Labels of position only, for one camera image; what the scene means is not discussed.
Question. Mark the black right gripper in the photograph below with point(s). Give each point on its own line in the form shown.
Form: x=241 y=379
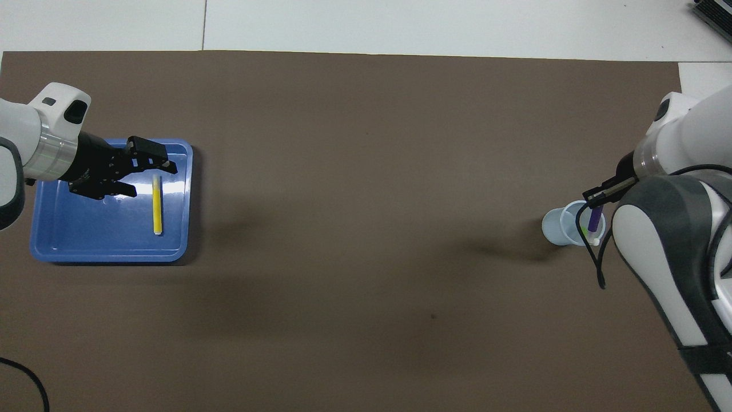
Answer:
x=626 y=166

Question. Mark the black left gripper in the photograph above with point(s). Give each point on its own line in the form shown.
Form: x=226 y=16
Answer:
x=97 y=163

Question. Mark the purple marker pen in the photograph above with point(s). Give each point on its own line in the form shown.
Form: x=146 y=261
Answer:
x=595 y=218

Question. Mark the yellow marker pen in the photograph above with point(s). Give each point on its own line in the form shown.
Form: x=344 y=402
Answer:
x=157 y=212

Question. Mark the green marker pen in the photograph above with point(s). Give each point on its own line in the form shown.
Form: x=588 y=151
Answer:
x=595 y=241

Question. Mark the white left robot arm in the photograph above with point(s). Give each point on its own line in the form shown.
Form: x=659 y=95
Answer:
x=28 y=131

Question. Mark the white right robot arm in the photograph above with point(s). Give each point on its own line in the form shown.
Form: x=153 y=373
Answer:
x=669 y=240

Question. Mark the blue plastic tray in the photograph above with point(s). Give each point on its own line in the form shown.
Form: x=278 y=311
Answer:
x=91 y=229

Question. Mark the translucent light blue cup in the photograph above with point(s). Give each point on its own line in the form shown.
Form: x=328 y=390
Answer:
x=555 y=229

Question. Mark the grey ribbed device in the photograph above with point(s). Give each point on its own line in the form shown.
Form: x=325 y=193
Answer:
x=715 y=11

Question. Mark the brown table mat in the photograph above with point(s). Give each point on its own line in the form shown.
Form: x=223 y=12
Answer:
x=366 y=171

